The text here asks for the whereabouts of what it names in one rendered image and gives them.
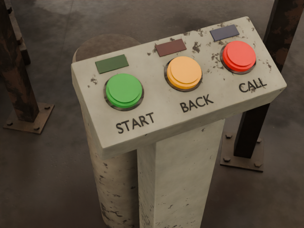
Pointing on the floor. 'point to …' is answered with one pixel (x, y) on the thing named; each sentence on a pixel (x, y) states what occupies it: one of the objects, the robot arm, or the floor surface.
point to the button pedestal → (175, 117)
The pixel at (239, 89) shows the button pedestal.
